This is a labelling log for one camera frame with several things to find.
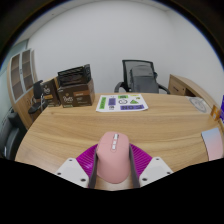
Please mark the pink blue gradient mouse pad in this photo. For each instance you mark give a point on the pink blue gradient mouse pad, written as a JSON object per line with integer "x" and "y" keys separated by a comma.
{"x": 213, "y": 143}

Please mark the grey backpack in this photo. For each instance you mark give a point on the grey backpack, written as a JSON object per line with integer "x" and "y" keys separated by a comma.
{"x": 144, "y": 80}

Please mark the wooden shelf unit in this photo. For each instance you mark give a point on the wooden shelf unit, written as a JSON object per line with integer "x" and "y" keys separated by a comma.
{"x": 20, "y": 83}

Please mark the black mesh office chair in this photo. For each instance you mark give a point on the black mesh office chair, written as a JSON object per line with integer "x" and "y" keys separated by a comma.
{"x": 126, "y": 68}

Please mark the wooden side desk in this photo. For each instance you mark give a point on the wooden side desk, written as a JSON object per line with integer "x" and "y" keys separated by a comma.
{"x": 183, "y": 86}

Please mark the small black chair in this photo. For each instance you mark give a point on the small black chair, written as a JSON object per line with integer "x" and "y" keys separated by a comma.
{"x": 37, "y": 96}

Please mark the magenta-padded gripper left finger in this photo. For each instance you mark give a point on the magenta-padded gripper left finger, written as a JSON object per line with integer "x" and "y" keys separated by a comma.
{"x": 71, "y": 170}

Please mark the black leather sofa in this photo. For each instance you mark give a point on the black leather sofa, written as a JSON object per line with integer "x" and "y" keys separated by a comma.
{"x": 11, "y": 136}

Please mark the large brown cardboard box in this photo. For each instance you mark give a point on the large brown cardboard box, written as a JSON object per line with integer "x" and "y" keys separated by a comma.
{"x": 78, "y": 96}

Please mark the pink computer mouse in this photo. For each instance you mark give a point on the pink computer mouse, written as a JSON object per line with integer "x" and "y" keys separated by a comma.
{"x": 113, "y": 160}

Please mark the black plastic tray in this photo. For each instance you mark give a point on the black plastic tray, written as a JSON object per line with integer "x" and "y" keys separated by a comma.
{"x": 74, "y": 75}

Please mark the orange cardboard box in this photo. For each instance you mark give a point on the orange cardboard box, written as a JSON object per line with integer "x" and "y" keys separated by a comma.
{"x": 216, "y": 112}

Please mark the small brown cardboard box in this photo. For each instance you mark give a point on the small brown cardboard box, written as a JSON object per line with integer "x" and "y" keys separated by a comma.
{"x": 49, "y": 93}

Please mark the white sticker sheet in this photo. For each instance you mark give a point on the white sticker sheet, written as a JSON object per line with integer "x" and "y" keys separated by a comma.
{"x": 121, "y": 103}

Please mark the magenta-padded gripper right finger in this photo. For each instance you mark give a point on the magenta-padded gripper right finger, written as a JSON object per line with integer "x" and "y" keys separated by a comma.
{"x": 155, "y": 170}

